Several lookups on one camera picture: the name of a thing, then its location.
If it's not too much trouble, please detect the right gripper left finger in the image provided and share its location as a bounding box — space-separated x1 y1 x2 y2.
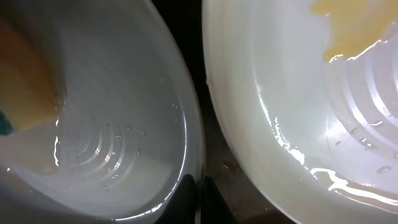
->
155 174 197 224

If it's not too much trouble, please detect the green and yellow sponge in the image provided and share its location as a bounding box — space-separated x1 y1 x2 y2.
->
1 18 60 136

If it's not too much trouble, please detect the pale blue-white plate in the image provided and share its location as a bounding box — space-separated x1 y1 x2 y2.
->
1 1 205 223

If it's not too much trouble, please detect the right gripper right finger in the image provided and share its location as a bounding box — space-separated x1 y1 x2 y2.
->
201 177 238 224

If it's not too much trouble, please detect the white plate with yellow stain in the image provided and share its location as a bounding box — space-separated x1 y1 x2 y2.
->
203 0 397 223

